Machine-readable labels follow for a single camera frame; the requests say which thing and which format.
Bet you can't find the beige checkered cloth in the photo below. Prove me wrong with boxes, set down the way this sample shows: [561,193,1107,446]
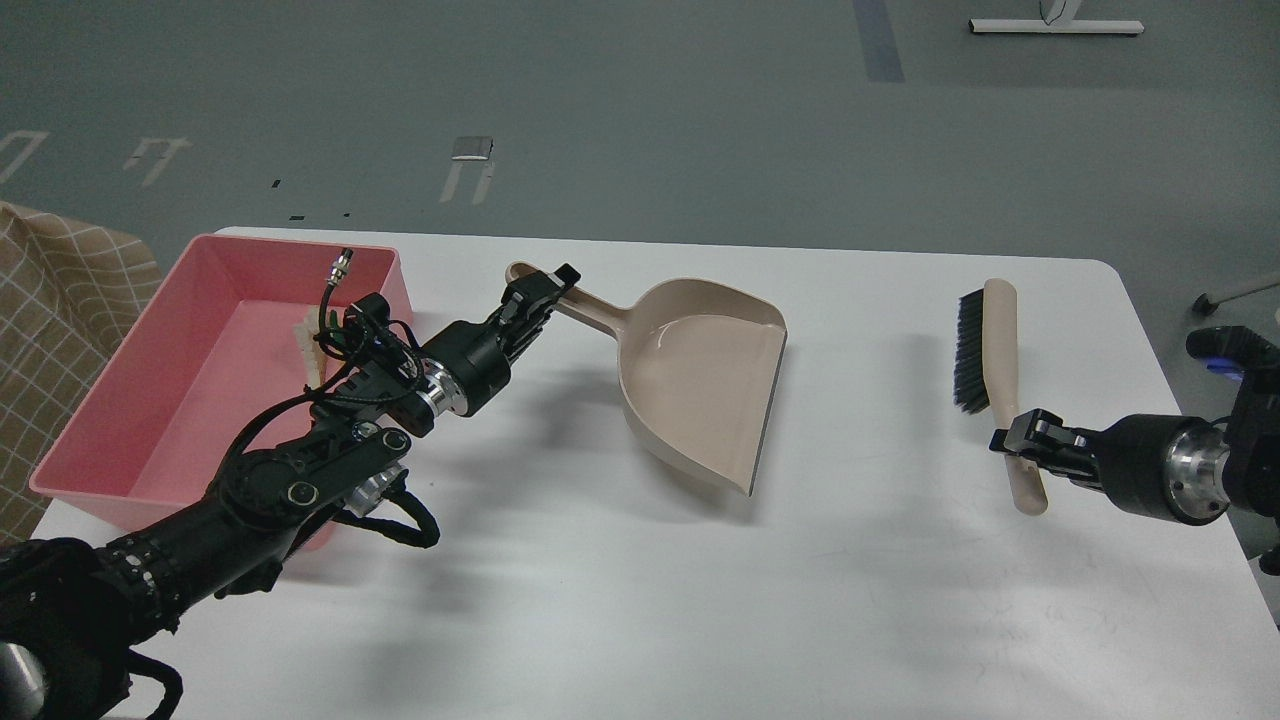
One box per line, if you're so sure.
[1,202,163,544]

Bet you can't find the beige hand brush black bristles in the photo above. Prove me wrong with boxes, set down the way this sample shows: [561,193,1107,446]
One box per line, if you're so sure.
[954,278,1050,516]

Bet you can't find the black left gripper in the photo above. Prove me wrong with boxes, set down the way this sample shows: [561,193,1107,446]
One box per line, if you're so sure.
[422,264,581,416]

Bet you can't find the grey floor socket plate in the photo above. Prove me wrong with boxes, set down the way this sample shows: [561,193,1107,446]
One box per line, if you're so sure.
[451,136,495,161]

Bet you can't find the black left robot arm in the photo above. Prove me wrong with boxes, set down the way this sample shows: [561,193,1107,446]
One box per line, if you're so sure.
[3,249,580,719]

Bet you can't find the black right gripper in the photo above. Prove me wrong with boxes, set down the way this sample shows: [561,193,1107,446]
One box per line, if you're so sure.
[989,409,1231,527]

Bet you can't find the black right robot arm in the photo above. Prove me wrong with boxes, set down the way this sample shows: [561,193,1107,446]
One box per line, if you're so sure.
[989,325,1279,527]

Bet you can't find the beige plastic dustpan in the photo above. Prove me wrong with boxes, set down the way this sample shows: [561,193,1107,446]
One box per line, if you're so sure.
[556,278,788,497]

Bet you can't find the pink plastic bin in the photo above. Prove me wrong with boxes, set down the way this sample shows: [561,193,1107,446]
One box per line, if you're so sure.
[29,233,416,553]

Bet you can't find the white bread slice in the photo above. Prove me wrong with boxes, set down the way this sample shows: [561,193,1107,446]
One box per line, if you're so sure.
[292,306,328,389]

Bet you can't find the white table leg base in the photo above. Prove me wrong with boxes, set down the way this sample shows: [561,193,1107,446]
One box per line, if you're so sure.
[968,1,1146,38]

